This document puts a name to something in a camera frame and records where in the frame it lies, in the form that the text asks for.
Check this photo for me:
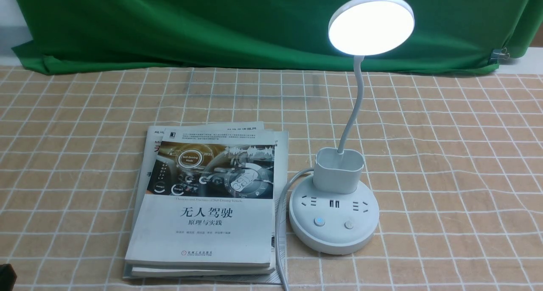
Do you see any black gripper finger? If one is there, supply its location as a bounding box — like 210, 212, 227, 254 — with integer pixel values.
0, 264, 17, 291

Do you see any white desk lamp with sockets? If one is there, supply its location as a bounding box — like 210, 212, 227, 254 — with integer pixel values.
288, 0, 415, 255

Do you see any bottom magazine booklet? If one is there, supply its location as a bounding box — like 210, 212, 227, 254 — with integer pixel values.
123, 126, 288, 285

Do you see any top self-driving book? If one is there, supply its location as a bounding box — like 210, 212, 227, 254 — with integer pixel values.
125, 127, 275, 268

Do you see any orange checkered tablecloth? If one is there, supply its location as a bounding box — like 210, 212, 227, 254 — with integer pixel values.
0, 66, 543, 291

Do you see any green backdrop cloth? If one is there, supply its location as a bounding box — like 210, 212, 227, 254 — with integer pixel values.
13, 0, 542, 75

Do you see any metal binder clip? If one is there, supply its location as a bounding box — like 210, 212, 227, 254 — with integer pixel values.
489, 48, 510, 63

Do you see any white lamp power cable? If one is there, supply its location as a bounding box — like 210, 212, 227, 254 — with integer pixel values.
275, 167, 315, 291

